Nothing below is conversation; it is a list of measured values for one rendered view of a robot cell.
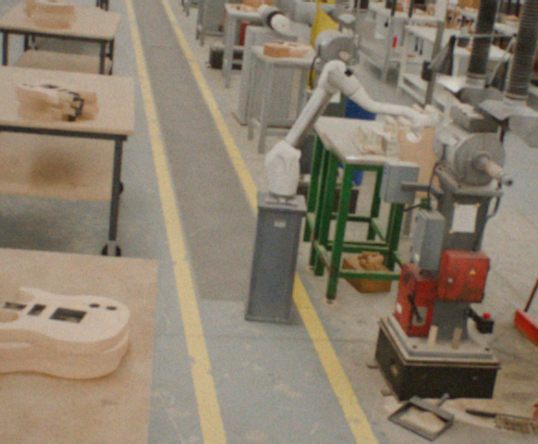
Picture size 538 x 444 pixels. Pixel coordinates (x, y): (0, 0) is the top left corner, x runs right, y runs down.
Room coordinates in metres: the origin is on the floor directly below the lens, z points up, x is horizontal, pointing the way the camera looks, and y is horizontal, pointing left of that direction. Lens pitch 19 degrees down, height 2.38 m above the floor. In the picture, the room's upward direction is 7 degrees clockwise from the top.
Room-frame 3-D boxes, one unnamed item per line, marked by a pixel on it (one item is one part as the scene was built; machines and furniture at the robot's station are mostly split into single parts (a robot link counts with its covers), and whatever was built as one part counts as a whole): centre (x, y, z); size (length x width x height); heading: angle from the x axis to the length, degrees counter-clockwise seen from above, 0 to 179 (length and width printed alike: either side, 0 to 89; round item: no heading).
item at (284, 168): (5.44, -0.03, 0.87); 0.18 x 0.16 x 0.22; 10
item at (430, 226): (4.76, -0.78, 0.93); 0.15 x 0.10 x 0.55; 11
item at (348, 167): (5.70, -0.41, 0.45); 0.05 x 0.05 x 0.90; 11
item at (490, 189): (4.79, -0.93, 1.11); 0.36 x 0.24 x 0.04; 11
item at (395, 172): (4.89, -0.66, 0.99); 0.24 x 0.21 x 0.26; 11
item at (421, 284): (4.76, -0.77, 0.49); 0.25 x 0.12 x 0.37; 11
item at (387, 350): (4.79, -0.93, 0.12); 0.61 x 0.51 x 0.25; 101
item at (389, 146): (5.98, -0.67, 0.98); 0.27 x 0.16 x 0.09; 11
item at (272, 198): (5.41, -0.03, 0.73); 0.22 x 0.18 x 0.06; 4
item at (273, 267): (5.43, -0.03, 0.35); 0.28 x 0.28 x 0.70; 4
